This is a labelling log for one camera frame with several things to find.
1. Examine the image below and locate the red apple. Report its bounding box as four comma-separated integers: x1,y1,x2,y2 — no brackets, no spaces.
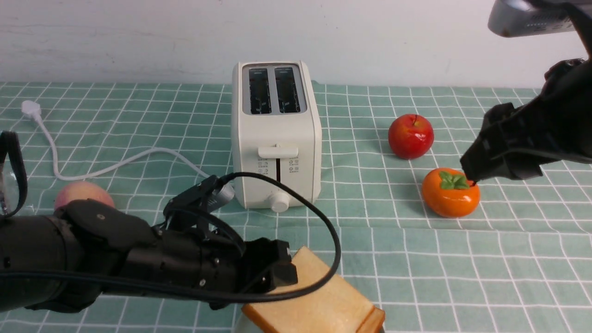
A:
388,114,435,160

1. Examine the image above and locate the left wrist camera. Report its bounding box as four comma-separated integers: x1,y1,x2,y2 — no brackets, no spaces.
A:
163,175,235,232

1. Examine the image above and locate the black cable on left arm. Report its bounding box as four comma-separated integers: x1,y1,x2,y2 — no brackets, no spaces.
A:
0,172,342,303

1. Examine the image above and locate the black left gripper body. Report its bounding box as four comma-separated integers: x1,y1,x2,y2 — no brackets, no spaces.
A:
118,230,259,294

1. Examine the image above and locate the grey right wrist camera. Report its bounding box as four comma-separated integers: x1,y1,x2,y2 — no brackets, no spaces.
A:
487,0,575,38

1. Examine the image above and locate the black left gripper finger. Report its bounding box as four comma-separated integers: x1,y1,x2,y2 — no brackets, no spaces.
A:
244,238,298,294

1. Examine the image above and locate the white two-slot toaster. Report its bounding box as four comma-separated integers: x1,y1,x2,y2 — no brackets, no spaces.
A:
230,61,323,203

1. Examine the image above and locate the light green plate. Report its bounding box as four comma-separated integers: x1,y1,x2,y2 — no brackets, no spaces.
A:
233,311,385,333

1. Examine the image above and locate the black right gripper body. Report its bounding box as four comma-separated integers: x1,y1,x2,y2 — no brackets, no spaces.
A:
460,103,562,182

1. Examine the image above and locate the white toaster power cable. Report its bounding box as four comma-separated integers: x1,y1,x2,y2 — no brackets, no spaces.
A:
21,101,211,182

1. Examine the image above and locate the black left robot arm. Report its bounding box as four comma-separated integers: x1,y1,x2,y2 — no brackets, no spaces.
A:
1,200,298,313

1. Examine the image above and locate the orange persimmon with green leaf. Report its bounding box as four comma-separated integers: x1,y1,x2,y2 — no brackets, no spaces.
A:
421,168,481,218

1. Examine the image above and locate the toast slice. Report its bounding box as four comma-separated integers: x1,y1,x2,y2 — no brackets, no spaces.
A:
241,274,386,319

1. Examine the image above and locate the green checkered tablecloth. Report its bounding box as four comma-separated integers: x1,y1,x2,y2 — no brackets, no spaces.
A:
0,82,592,333

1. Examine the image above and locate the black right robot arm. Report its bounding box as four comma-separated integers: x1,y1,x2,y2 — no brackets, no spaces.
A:
460,0,592,183

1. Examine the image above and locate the pink yellow peach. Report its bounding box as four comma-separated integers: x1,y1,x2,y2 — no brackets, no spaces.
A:
54,181,116,210

